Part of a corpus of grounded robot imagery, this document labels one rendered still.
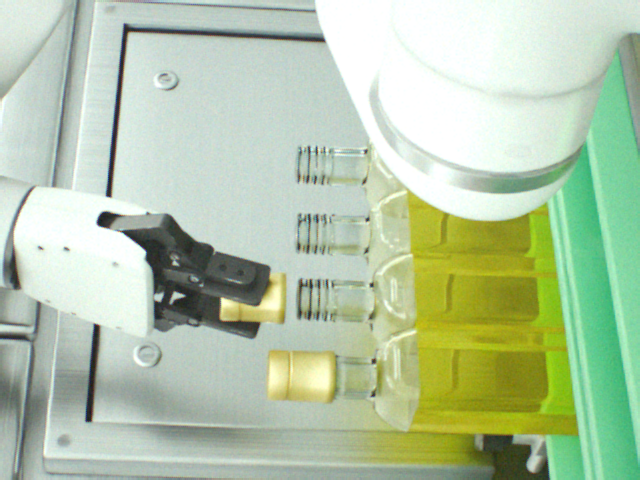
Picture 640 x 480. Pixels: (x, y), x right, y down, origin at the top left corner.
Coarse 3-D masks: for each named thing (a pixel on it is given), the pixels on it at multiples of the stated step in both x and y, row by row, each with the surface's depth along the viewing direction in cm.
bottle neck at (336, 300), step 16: (304, 288) 89; (320, 288) 89; (336, 288) 89; (352, 288) 90; (368, 288) 90; (304, 304) 89; (320, 304) 89; (336, 304) 89; (352, 304) 89; (368, 304) 89; (336, 320) 90; (352, 320) 90
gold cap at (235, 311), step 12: (276, 276) 89; (276, 288) 89; (228, 300) 88; (264, 300) 88; (276, 300) 89; (228, 312) 89; (240, 312) 89; (252, 312) 89; (264, 312) 89; (276, 312) 89
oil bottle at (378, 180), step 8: (368, 144) 97; (368, 152) 96; (376, 152) 95; (368, 160) 96; (376, 160) 95; (368, 168) 96; (376, 168) 95; (384, 168) 95; (368, 176) 96; (376, 176) 95; (384, 176) 95; (392, 176) 94; (368, 184) 96; (376, 184) 95; (384, 184) 95; (392, 184) 95; (400, 184) 95; (368, 192) 97; (376, 192) 96; (384, 192) 96; (368, 200) 97
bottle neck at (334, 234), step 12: (300, 216) 93; (312, 216) 93; (324, 216) 94; (336, 216) 94; (348, 216) 94; (360, 216) 94; (300, 228) 93; (312, 228) 93; (324, 228) 93; (336, 228) 93; (348, 228) 93; (360, 228) 93; (300, 240) 93; (312, 240) 93; (324, 240) 93; (336, 240) 93; (348, 240) 93; (360, 240) 93; (300, 252) 94; (312, 252) 94; (324, 252) 94; (336, 252) 94; (348, 252) 94; (360, 252) 94
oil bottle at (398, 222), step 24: (408, 192) 94; (384, 216) 93; (408, 216) 92; (432, 216) 93; (456, 216) 93; (528, 216) 94; (384, 240) 92; (408, 240) 91; (432, 240) 92; (456, 240) 92; (480, 240) 92; (504, 240) 92; (528, 240) 92; (552, 240) 93
